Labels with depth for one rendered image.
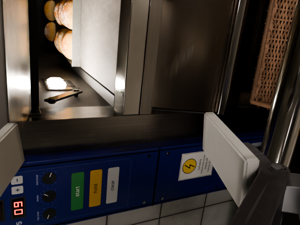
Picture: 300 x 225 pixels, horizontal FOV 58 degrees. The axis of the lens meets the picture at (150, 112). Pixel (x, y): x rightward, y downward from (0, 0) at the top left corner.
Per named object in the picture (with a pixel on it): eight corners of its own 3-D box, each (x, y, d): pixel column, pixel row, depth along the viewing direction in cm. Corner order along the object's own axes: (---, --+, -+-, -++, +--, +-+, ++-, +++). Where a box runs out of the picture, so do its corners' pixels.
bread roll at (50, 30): (56, 42, 142) (44, 41, 139) (54, 41, 148) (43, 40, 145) (56, 22, 139) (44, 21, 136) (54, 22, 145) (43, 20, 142)
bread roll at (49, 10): (56, 21, 139) (44, 20, 137) (54, 20, 145) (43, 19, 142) (56, 1, 136) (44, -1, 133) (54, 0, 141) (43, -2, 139)
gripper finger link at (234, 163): (245, 160, 13) (260, 159, 13) (203, 111, 19) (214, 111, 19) (239, 212, 14) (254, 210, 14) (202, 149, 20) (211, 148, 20)
